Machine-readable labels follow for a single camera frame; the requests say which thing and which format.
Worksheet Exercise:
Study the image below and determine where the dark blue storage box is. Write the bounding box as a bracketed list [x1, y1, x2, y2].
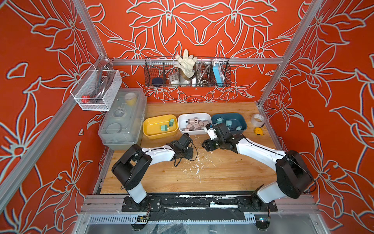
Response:
[211, 113, 247, 133]

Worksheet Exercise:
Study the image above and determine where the black wire basket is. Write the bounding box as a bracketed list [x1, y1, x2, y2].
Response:
[144, 56, 234, 88]

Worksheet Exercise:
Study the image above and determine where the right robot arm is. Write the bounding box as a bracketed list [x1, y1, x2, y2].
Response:
[202, 123, 314, 205]

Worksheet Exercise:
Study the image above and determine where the light blue box in basket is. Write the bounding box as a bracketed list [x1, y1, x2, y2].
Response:
[211, 58, 225, 87]

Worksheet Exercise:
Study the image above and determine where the white power strip in basket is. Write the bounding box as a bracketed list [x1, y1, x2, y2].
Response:
[168, 72, 180, 87]

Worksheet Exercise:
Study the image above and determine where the clear plastic lidded container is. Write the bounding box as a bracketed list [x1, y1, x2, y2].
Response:
[98, 88, 147, 151]

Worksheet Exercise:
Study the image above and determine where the white rubber glove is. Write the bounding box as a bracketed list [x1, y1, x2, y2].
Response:
[174, 49, 198, 79]

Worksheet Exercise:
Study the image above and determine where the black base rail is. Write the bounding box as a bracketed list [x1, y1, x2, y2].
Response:
[121, 191, 278, 222]

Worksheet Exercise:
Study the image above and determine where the yellow tape measure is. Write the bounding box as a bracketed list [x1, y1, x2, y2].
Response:
[254, 127, 264, 136]

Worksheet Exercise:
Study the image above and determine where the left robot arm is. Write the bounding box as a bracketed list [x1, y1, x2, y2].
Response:
[112, 134, 197, 204]

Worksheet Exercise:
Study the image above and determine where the red object in basket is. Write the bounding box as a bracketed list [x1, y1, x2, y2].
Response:
[80, 95, 90, 103]

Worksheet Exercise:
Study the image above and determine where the clear tape roll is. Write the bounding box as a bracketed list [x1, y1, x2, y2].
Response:
[251, 113, 265, 128]

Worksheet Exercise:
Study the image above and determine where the white storage box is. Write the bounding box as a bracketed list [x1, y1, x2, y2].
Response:
[177, 113, 212, 135]

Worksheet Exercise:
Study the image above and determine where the yellow storage box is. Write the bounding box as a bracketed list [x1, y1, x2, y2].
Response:
[143, 114, 178, 139]

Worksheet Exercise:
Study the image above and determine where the white wire basket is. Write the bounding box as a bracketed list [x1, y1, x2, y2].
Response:
[70, 65, 122, 111]

